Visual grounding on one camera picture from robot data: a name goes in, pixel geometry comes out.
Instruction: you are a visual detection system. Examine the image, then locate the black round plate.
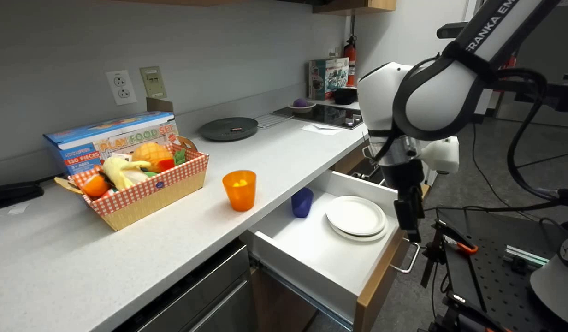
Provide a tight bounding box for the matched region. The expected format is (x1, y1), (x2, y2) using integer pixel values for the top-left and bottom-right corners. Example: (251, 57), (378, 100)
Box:
(198, 116), (260, 144)

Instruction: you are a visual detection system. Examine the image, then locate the flat black device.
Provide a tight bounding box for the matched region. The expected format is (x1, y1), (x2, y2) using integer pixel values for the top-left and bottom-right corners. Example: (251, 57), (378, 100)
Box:
(0, 181), (46, 214)

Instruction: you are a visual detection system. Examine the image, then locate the pale green bar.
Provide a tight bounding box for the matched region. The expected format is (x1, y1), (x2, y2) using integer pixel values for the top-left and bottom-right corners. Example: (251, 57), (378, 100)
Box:
(504, 243), (548, 267)

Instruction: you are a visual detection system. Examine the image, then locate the beige wall switch plate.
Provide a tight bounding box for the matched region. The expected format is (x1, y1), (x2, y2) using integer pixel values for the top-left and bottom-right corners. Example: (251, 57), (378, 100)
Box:
(139, 64), (168, 100)

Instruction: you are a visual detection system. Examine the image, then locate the small grey dish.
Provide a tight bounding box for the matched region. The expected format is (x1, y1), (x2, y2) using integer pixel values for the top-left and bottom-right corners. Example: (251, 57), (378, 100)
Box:
(288, 101), (319, 116)

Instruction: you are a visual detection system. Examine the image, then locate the black perforated breadboard table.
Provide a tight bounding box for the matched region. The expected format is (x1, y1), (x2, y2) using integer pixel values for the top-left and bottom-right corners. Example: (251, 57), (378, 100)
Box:
(443, 208), (568, 332)

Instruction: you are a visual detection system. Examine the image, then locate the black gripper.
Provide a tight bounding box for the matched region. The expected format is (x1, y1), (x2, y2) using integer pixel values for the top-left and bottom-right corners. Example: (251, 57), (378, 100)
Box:
(382, 155), (428, 245)

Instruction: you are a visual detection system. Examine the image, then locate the small brown block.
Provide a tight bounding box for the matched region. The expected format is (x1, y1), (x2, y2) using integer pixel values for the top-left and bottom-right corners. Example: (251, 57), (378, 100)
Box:
(146, 96), (175, 114)

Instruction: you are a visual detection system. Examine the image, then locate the round orange toy bread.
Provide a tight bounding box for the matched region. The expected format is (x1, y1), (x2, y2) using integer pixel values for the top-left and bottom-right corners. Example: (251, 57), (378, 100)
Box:
(131, 140), (175, 173)

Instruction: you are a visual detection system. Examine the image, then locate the dark grey appliance front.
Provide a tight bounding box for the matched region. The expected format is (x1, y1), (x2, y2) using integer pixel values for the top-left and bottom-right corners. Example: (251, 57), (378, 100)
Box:
(115, 238), (258, 332)

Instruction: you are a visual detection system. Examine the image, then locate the yellow toy banana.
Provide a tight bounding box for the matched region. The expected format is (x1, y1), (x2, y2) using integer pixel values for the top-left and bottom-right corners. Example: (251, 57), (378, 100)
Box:
(100, 153), (153, 192)

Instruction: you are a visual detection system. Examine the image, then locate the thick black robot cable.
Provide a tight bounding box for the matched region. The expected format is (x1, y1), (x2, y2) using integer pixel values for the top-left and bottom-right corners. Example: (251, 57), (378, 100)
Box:
(505, 100), (568, 208)

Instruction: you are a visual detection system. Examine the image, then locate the white round plate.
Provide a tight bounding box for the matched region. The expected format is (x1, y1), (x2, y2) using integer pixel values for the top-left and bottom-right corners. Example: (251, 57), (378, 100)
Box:
(325, 194), (389, 238)
(327, 219), (391, 245)

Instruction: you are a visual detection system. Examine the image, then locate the white drawer with wooden front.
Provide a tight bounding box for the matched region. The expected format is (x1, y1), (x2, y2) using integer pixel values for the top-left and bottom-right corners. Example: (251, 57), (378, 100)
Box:
(245, 168), (406, 332)

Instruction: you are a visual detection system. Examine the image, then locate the play food cardboard box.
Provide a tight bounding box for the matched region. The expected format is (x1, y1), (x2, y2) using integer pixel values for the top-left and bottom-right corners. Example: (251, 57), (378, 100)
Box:
(43, 111), (210, 232)

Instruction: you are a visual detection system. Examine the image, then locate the black bowl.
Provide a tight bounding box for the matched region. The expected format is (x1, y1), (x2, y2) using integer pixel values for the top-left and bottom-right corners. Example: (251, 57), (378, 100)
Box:
(330, 87), (360, 107)

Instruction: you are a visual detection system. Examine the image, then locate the toy orange fruit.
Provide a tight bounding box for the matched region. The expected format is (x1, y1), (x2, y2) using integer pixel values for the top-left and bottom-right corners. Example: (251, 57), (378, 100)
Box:
(81, 173), (113, 201)

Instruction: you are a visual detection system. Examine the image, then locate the blue plastic cup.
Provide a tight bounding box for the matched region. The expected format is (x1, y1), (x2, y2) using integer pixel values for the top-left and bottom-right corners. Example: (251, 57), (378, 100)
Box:
(290, 186), (316, 219)

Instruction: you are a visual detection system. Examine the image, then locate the colourful picture box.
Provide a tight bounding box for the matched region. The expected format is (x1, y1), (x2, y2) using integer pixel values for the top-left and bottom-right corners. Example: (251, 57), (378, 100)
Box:
(306, 55), (351, 101)

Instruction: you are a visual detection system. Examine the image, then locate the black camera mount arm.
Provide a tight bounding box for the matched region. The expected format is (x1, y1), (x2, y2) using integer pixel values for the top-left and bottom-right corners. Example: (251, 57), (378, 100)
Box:
(480, 66), (568, 116)

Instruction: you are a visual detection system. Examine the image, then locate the wooden cabinet door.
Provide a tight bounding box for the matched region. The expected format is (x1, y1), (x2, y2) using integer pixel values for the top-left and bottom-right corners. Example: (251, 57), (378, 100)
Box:
(249, 266), (321, 332)

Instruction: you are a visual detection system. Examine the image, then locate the brown toy food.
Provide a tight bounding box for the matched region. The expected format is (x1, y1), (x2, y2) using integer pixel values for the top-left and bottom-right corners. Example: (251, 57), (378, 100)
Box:
(177, 135), (203, 162)

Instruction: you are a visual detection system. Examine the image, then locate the red fire extinguisher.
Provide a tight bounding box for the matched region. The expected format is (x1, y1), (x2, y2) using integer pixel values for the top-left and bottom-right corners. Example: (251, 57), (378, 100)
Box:
(341, 33), (360, 88)

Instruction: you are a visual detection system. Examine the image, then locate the metal drawer handle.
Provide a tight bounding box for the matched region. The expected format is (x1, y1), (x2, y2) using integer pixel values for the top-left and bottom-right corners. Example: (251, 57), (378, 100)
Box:
(389, 238), (424, 277)

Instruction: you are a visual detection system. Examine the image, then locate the orange translucent cup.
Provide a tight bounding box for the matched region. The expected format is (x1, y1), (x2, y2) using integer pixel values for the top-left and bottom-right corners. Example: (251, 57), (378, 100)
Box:
(221, 168), (258, 214)

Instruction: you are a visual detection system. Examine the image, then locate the grey round disc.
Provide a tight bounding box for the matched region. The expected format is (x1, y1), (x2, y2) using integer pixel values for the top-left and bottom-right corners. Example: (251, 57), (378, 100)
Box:
(529, 254), (568, 330)

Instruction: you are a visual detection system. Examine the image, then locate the wooden wall shelf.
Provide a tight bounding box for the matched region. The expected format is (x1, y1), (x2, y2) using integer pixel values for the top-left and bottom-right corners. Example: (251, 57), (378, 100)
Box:
(312, 0), (399, 15)

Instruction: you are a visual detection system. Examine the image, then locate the beige wooden toy spoon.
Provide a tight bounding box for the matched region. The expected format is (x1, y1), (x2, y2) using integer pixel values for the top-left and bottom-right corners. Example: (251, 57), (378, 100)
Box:
(52, 175), (87, 197)

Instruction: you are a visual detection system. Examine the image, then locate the white wall outlet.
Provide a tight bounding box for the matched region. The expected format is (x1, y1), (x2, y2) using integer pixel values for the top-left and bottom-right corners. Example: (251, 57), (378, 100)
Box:
(105, 68), (139, 107)

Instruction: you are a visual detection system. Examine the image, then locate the black cooktop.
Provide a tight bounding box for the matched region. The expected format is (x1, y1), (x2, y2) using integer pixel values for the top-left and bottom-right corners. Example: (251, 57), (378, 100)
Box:
(271, 101), (365, 129)

